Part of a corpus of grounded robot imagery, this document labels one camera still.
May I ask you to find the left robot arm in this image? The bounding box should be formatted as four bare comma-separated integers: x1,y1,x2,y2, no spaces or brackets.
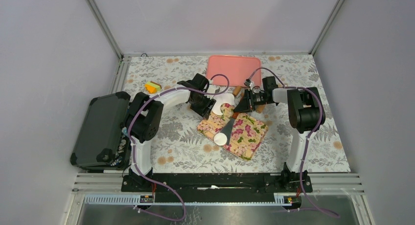
125,73,216,191

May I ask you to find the floral cutting board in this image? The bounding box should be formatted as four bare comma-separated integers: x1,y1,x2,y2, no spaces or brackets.
197,103,269,160

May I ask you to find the wooden double-ended roller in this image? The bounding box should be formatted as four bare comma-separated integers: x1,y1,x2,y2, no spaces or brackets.
233,86,265,113

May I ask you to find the metal scraper red handle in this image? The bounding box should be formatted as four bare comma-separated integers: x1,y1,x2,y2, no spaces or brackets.
220,113,239,145

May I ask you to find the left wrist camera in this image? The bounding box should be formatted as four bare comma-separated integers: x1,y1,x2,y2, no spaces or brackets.
207,85,222,95

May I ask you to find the white dough ball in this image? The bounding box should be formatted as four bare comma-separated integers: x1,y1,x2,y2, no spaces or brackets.
211,93,235,116

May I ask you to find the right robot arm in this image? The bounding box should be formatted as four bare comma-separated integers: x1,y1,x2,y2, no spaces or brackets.
234,76,325,192

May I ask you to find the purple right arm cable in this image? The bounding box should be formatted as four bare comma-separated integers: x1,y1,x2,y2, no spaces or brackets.
250,67,341,219

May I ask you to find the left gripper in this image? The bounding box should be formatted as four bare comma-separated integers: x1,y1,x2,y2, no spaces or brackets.
190,91,216,119

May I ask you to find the pink plastic tray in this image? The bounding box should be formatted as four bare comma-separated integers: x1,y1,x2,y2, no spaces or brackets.
206,55,261,87

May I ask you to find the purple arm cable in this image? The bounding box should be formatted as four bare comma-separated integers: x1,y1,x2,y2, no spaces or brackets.
250,67,341,219
127,73,230,222

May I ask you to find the round cut dough wrapper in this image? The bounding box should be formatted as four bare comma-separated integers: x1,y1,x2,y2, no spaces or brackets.
213,133,228,146

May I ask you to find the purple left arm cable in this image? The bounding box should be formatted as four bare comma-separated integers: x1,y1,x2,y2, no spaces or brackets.
127,73,230,222

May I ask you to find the black case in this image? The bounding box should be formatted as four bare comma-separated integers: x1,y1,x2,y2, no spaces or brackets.
69,91,131,171

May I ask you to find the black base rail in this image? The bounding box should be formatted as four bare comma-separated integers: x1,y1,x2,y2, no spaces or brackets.
121,173,313,203

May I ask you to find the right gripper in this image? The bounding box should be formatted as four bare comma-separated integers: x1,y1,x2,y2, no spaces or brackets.
233,89,270,114

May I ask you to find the orange green toy block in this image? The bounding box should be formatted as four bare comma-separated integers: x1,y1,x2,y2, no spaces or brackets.
144,81,162,94

